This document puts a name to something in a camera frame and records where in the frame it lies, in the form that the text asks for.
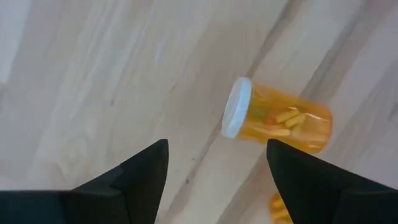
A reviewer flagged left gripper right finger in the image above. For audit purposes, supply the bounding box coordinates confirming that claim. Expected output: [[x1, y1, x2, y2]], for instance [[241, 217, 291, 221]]
[[266, 139, 398, 224]]

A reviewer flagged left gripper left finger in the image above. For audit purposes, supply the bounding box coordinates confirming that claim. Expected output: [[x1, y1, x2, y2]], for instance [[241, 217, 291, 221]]
[[0, 139, 170, 224]]

